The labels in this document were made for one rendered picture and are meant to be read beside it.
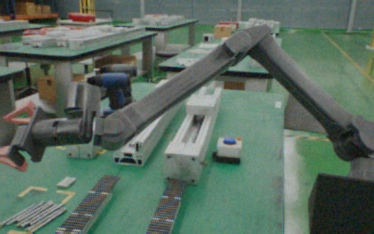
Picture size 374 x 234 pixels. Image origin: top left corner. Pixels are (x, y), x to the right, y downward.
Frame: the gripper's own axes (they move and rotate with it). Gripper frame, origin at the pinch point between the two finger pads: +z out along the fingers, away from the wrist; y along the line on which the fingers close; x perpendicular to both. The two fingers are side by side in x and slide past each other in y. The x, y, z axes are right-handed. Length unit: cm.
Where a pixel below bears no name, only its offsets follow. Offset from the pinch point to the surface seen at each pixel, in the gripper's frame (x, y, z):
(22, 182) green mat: 28.9, -6.3, 15.1
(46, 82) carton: 181, -216, 164
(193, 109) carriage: 53, -50, -28
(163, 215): 25.1, 7.5, -29.7
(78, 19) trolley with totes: 244, -416, 212
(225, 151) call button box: 48, -25, -41
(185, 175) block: 37.9, -10.8, -30.7
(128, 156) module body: 39.9, -20.1, -10.6
